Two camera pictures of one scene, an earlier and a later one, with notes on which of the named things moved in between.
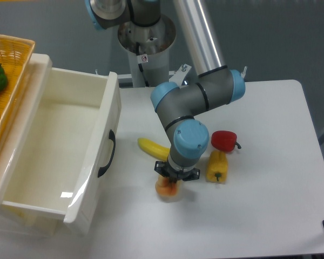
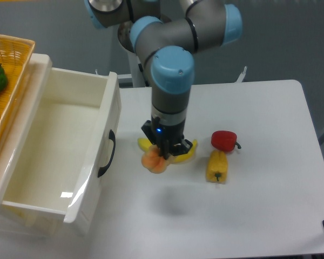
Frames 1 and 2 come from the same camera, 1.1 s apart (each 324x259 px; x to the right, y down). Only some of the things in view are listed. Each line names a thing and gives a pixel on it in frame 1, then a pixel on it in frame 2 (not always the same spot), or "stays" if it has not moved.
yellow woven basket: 15,54 stays
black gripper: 164,169 to 169,139
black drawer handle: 112,136 stays
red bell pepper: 224,141 stays
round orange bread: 164,186 to 152,161
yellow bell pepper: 217,169 stays
